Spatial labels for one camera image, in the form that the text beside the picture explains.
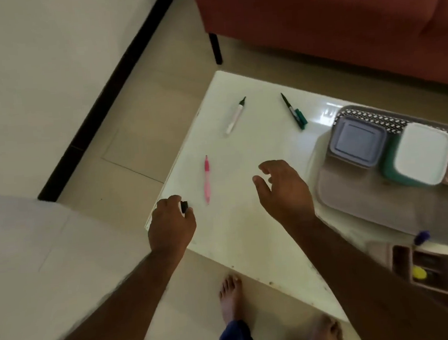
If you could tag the person's left hand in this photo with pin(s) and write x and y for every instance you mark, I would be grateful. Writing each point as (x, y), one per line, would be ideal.
(170, 229)

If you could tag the person's right hand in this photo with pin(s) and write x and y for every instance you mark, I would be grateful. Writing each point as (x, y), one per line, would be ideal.
(289, 197)

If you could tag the person's right thumb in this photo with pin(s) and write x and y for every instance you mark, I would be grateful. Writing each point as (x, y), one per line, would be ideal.
(261, 190)

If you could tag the person's left thumb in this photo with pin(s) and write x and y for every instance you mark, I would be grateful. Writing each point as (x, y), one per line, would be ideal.
(191, 217)

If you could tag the small black marker cap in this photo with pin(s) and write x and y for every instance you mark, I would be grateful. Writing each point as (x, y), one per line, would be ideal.
(184, 207)

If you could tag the person's right forearm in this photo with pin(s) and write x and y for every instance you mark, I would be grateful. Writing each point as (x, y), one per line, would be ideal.
(371, 292)

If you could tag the person's left forearm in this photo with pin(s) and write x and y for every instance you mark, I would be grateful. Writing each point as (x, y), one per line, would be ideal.
(115, 314)

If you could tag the pink pen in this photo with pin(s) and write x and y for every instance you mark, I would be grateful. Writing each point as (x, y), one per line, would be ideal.
(207, 179)

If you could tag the white marker with black tip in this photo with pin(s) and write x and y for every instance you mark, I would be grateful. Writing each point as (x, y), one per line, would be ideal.
(236, 115)

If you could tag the green marker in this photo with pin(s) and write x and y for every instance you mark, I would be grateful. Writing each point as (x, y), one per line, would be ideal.
(295, 112)

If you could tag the person's left foot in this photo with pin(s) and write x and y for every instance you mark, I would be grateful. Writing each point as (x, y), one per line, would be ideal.
(231, 298)

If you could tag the person's foot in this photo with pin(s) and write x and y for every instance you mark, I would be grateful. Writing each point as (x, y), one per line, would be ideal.
(231, 298)
(326, 335)

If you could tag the grey tray with lattice rim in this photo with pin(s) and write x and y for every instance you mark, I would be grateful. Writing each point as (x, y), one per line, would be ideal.
(367, 202)

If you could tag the lavender lidded container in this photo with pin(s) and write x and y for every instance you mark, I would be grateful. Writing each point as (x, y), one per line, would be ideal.
(356, 140)

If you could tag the black sofa leg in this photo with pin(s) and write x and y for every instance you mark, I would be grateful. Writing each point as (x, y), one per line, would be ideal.
(215, 48)

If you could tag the person's right foot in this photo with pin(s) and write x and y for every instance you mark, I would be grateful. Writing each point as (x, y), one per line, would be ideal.
(326, 335)

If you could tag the green container with white lid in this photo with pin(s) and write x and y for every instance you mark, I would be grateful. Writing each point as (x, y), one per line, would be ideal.
(422, 154)

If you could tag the blue capped marker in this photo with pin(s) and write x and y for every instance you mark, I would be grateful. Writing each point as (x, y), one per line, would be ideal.
(422, 237)

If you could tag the yellow capped marker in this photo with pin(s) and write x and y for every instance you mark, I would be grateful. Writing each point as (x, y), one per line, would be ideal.
(419, 273)

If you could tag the red sofa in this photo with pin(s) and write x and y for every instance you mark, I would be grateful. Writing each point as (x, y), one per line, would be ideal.
(331, 13)

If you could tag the pink compartment organizer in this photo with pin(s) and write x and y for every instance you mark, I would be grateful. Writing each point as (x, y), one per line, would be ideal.
(438, 290)

